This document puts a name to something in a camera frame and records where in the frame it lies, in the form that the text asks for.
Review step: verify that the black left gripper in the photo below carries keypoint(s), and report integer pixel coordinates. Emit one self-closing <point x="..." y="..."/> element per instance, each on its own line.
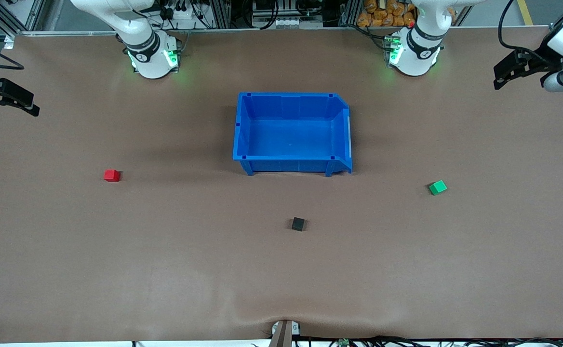
<point x="535" y="64"/>

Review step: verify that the small red cube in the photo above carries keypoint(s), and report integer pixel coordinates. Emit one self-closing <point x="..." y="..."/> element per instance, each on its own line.
<point x="112" y="175"/>

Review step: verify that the small green cube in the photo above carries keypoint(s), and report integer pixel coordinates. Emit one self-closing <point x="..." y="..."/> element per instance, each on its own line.
<point x="438" y="187"/>

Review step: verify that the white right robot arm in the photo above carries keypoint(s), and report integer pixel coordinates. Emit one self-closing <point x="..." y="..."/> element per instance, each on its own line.
<point x="151" y="53"/>

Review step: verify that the small black cube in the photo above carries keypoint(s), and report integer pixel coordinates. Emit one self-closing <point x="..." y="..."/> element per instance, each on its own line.
<point x="298" y="224"/>

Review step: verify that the pile of orange objects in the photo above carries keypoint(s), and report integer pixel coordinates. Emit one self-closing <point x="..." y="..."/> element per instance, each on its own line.
<point x="382" y="14"/>

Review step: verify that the white power strip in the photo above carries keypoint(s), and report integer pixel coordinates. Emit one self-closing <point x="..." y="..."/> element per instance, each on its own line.
<point x="185" y="13"/>

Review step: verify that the large table cover mat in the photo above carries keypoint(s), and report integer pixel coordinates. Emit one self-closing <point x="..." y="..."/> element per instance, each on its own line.
<point x="166" y="265"/>

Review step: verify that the blue plastic storage bin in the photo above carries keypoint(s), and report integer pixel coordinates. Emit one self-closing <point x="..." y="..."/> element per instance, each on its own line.
<point x="291" y="132"/>

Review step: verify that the aluminium table edge rail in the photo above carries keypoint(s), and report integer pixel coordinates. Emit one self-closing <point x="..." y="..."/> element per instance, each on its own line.
<point x="262" y="29"/>

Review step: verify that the metal table clamp bracket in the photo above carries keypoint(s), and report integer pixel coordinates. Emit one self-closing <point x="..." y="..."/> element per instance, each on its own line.
<point x="285" y="332"/>

